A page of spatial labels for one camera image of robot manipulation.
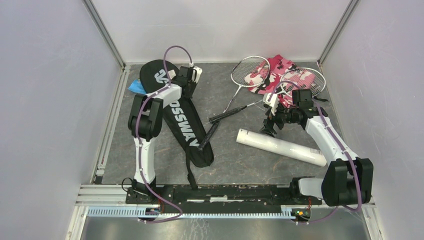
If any white shuttlecock tube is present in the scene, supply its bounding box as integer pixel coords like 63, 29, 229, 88
236, 128, 327, 167

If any black racket bag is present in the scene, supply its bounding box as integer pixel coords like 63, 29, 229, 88
139, 59, 214, 190

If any white racket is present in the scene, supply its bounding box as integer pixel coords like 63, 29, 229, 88
197, 55, 271, 151
208, 67, 327, 125

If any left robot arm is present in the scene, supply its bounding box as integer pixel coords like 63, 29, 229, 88
128, 61, 204, 204

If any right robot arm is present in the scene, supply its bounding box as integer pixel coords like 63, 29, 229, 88
263, 89, 374, 211

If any pink camouflage bag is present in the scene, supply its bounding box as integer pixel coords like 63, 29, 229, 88
248, 54, 301, 107

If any blue cloth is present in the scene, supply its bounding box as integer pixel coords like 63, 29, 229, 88
128, 79, 147, 95

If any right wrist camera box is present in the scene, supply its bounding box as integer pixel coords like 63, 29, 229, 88
262, 92, 279, 116

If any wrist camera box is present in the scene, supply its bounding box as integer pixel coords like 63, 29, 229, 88
190, 66, 203, 84
262, 92, 279, 116

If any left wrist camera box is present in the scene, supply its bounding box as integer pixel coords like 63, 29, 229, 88
190, 66, 203, 84

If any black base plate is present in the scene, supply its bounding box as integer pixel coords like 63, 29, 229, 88
121, 184, 322, 214

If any white slotted cable duct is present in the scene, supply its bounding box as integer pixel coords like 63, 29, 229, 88
86, 206, 295, 220

